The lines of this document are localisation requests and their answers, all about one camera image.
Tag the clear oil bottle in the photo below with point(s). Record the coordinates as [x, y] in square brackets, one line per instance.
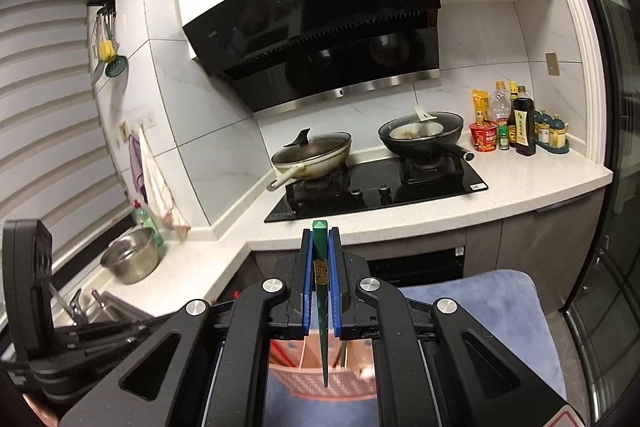
[500, 103]

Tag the small green spice jar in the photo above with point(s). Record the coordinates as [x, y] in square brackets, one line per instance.
[503, 137]

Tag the purple hanging cloth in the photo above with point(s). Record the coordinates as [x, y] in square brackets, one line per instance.
[135, 159]

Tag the steel wok with lid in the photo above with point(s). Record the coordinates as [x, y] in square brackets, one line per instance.
[310, 157]

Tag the steel mixing bowl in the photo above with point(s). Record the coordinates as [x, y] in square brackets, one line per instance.
[132, 257]

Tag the dark soy sauce bottle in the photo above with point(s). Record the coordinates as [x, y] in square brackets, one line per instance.
[523, 111]

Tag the black gas stove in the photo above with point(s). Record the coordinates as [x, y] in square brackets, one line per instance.
[388, 182]

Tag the green dish soap bottle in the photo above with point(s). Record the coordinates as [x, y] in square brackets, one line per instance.
[145, 219]

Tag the green condiment jar rack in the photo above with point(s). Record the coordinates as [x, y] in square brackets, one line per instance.
[550, 132]

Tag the built-in oven front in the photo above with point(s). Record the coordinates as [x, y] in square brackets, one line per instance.
[416, 261]

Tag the pink perforated utensil holder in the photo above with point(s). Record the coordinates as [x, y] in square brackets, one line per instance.
[354, 382]

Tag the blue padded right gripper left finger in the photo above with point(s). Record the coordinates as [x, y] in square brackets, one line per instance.
[308, 279]

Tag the hanging green yellow utensils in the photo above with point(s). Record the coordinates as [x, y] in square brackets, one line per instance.
[111, 63]

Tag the amber sauce bottle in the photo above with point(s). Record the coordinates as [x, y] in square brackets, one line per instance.
[510, 122]

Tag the black range hood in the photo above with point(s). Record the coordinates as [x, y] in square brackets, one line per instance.
[278, 55]

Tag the bright red chopstick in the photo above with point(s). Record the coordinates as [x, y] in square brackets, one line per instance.
[280, 355]

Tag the green chopstick gold band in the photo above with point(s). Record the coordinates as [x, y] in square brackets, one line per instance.
[320, 257]

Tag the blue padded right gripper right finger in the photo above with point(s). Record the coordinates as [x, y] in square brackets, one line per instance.
[336, 269]

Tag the chrome sink faucet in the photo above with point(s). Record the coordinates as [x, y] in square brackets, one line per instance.
[76, 312]

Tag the white hanging towel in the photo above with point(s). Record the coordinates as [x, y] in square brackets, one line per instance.
[160, 199]

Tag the black frying pan with lid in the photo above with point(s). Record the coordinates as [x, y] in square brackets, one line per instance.
[423, 136]

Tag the yellow seasoning packet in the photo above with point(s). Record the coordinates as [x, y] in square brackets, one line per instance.
[480, 102]

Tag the red instant noodle cup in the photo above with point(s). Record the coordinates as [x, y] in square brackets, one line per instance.
[484, 136]

